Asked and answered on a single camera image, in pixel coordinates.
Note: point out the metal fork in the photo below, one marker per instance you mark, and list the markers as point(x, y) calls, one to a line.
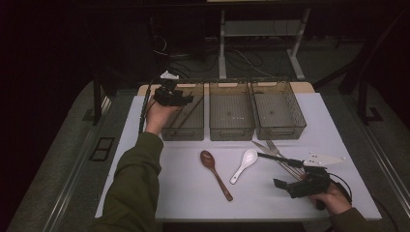
point(273, 146)

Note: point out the black chopstick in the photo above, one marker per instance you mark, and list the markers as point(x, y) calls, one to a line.
point(274, 157)

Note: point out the black metal stand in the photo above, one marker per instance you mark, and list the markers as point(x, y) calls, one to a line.
point(362, 96)
point(97, 103)

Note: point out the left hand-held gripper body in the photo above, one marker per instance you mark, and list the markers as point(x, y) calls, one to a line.
point(167, 95)

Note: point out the person's left hand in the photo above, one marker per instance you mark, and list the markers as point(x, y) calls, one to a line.
point(156, 117)

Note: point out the white board table cover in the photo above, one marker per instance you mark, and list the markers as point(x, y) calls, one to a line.
point(257, 203)

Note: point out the metal floor rail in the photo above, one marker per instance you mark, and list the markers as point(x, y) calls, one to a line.
point(72, 180)
point(386, 167)

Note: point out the smoky clear plastic bin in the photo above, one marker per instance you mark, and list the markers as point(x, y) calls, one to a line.
point(230, 111)
point(277, 111)
point(193, 125)

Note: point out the white ceramic spoon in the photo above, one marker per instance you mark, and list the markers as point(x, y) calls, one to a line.
point(248, 157)

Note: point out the white metal table frame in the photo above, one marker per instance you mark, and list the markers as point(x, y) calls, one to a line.
point(221, 48)

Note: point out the metal forks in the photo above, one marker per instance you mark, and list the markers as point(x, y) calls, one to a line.
point(267, 151)

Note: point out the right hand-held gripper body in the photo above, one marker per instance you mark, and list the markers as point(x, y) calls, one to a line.
point(311, 185)

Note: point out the brown wooden spoon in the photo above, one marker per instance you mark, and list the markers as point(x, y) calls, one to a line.
point(208, 159)

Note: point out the person's right hand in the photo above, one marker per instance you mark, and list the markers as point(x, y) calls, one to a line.
point(336, 201)

